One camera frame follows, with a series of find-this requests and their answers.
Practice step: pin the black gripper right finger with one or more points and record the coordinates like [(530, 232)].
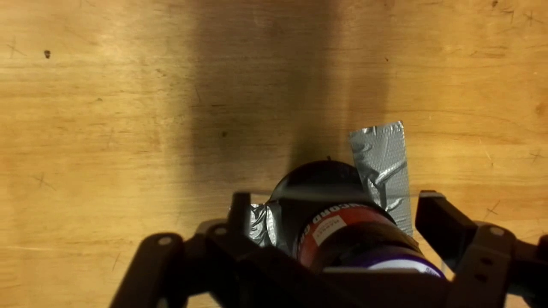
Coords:
[(489, 260)]

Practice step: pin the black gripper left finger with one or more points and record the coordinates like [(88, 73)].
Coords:
[(222, 258)]

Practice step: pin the brown bottle with red label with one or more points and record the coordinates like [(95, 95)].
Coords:
[(330, 219)]

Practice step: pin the purple white bottle cap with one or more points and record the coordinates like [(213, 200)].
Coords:
[(395, 260)]

